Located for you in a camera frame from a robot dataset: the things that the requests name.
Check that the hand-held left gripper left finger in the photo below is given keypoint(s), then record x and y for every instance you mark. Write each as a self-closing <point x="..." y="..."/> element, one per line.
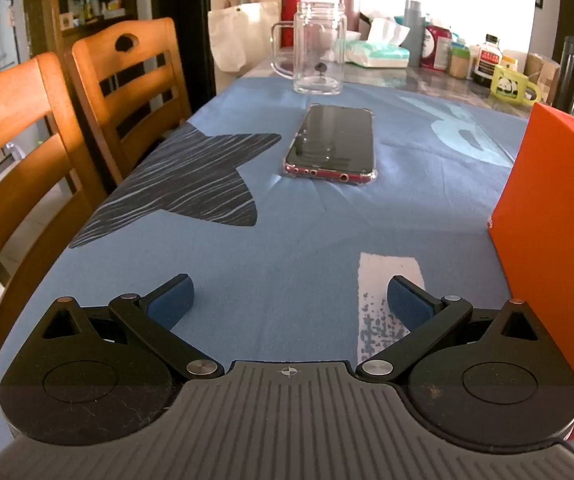
<point x="169" y="302"/>

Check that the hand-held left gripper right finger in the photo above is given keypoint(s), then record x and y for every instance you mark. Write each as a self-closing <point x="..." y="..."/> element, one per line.
<point x="407" y="305"/>

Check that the orange cardboard box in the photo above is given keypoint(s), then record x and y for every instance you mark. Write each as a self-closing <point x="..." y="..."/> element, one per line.
<point x="552" y="220"/>

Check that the smartphone in clear case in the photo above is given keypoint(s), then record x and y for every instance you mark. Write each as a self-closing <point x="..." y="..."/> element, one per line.
<point x="334" y="140"/>

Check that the wooden dining chair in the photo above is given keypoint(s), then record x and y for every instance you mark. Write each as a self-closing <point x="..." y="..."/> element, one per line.
<point x="22" y="160"/>
<point x="132" y="85"/>

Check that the clear glass mug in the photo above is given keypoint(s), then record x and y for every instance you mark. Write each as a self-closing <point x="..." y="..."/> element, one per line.
<point x="317" y="80"/>

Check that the green panda mug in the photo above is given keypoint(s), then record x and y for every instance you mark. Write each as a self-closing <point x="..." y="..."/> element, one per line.
<point x="509" y="85"/>

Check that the small green-lidded jar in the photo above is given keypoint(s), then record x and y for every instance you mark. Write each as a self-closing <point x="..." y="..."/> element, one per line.
<point x="459" y="62"/>

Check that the green tissue pack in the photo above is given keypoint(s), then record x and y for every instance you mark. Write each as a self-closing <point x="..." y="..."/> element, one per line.
<point x="382" y="55"/>

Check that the dark bottle with red label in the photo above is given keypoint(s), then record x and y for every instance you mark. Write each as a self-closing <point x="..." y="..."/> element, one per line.
<point x="487" y="62"/>

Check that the red and white container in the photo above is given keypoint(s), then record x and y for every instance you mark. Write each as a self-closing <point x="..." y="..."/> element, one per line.
<point x="436" y="50"/>

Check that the white tote bag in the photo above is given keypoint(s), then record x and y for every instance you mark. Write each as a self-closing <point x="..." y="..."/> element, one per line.
<point x="239" y="35"/>

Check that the black thermos flask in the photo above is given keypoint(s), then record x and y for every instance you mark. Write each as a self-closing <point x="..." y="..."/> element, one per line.
<point x="569" y="75"/>

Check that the pink metal bottle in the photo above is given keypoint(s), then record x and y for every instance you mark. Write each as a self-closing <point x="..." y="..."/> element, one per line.
<point x="349" y="7"/>

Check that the wooden display cabinet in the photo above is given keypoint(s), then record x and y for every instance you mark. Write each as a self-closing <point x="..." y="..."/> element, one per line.
<point x="47" y="0"/>

